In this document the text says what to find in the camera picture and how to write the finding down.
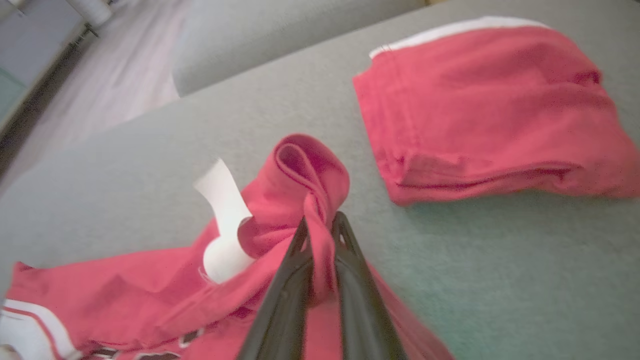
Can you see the large grey sofa chaise cushion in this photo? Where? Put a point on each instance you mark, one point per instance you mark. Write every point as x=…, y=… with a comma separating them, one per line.
x=500, y=275

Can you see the red white basketball jersey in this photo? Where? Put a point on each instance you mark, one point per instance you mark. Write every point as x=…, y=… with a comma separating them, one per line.
x=125, y=295

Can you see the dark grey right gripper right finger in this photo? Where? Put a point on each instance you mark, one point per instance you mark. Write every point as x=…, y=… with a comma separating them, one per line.
x=360, y=320

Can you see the pale green grey cabinet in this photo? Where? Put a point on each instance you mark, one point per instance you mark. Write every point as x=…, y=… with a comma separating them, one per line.
x=30, y=40

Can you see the folded red white garment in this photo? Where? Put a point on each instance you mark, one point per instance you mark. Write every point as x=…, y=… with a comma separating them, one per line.
x=475, y=110

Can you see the grey sofa seat cushion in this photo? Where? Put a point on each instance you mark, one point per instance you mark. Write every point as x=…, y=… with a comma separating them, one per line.
x=260, y=35

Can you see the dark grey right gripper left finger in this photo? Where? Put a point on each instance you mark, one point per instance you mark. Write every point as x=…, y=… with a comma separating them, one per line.
x=280, y=320

